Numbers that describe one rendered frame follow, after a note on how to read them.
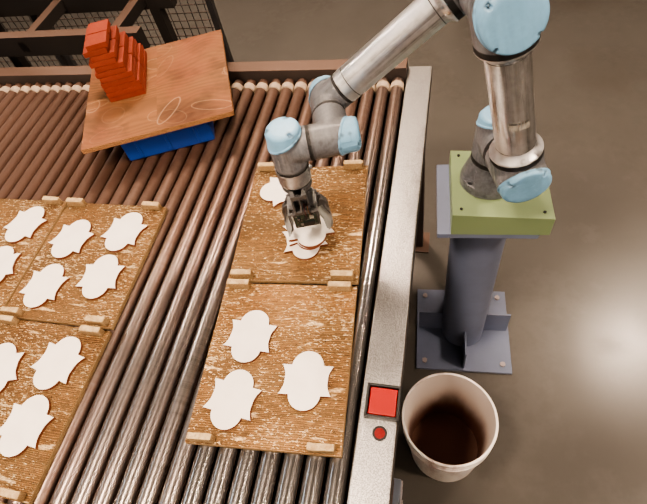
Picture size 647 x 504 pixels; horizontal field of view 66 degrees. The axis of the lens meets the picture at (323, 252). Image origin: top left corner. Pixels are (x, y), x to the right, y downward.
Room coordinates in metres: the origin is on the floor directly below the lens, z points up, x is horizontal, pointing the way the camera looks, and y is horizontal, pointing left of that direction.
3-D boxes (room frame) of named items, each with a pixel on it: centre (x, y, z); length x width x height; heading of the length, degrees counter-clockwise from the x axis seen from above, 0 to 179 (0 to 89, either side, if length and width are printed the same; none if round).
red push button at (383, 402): (0.35, -0.04, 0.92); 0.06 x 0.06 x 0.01; 67
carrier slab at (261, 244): (0.91, 0.03, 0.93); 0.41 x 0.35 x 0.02; 162
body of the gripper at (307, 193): (0.79, 0.02, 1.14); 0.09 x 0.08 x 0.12; 174
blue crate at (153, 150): (1.51, 0.40, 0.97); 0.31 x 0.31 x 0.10; 0
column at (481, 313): (0.87, -0.49, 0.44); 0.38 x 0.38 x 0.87; 71
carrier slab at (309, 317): (0.51, 0.17, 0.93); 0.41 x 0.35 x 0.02; 161
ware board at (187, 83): (1.58, 0.41, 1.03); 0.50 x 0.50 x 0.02; 0
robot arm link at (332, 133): (0.81, -0.08, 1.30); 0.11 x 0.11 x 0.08; 84
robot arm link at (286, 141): (0.80, 0.01, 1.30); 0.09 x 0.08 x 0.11; 84
